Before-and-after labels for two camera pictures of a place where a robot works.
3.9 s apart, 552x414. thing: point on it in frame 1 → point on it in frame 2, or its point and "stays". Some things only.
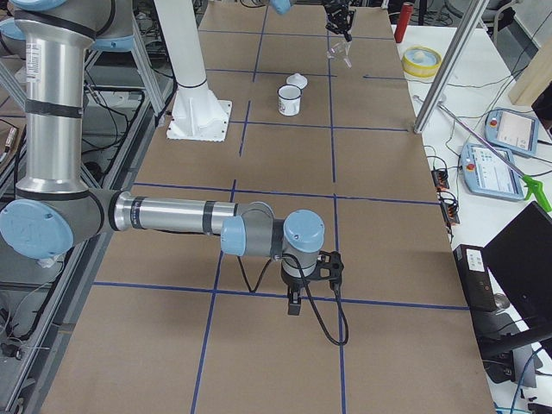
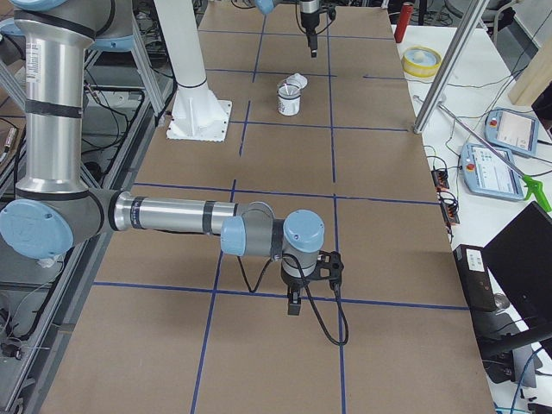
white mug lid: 297,79 stays
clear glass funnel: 340,51 → 289,90
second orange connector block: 450,212 stays
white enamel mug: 289,99 stays
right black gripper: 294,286 stays
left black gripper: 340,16 → 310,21
